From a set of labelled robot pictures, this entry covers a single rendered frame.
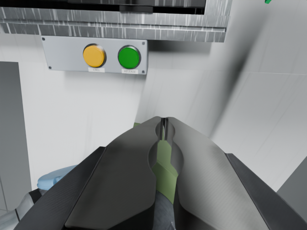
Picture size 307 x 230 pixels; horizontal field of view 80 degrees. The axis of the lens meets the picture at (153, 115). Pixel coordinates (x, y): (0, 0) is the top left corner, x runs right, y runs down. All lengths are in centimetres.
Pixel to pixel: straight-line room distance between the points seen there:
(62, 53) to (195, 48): 30
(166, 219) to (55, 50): 42
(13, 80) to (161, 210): 157
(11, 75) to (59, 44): 138
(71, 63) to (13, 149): 186
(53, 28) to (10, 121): 165
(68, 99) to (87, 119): 8
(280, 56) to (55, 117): 64
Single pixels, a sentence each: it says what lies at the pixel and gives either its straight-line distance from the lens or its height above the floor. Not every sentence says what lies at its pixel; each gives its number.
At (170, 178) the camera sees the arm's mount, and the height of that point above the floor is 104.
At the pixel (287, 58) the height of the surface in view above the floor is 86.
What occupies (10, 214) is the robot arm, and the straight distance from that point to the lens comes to 38.
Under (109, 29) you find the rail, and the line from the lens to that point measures 39.
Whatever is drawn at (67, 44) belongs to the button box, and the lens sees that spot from 43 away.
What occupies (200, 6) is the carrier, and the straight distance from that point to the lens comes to 38.
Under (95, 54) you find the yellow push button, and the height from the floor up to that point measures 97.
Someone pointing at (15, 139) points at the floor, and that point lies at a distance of 214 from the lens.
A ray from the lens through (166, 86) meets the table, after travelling 51.
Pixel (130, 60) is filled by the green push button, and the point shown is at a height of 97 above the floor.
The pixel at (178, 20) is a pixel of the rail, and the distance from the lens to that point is 38.
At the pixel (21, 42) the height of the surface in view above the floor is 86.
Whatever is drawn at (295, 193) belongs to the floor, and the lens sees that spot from 252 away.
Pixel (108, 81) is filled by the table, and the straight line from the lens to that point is 53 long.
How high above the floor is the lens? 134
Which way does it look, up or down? 62 degrees down
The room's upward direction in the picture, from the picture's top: 175 degrees counter-clockwise
